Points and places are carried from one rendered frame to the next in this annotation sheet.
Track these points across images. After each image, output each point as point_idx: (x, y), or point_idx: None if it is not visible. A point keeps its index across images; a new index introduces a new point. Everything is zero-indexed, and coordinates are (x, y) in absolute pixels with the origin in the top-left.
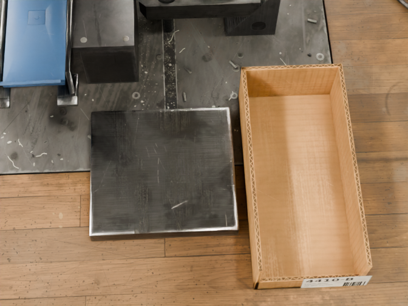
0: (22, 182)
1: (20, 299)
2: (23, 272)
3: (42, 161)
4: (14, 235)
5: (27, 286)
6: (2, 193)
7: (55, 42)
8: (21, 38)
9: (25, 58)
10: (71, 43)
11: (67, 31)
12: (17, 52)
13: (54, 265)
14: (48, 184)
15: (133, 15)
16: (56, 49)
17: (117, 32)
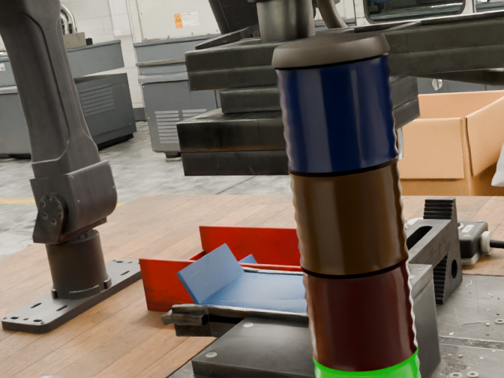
0: (174, 361)
1: (56, 349)
2: (77, 352)
3: (183, 376)
4: (121, 352)
5: (61, 353)
6: (177, 349)
7: (263, 302)
8: (295, 284)
9: (262, 284)
10: (253, 317)
11: (271, 310)
12: (277, 280)
13: (58, 370)
14: (149, 377)
15: (244, 367)
16: (251, 302)
17: (229, 350)
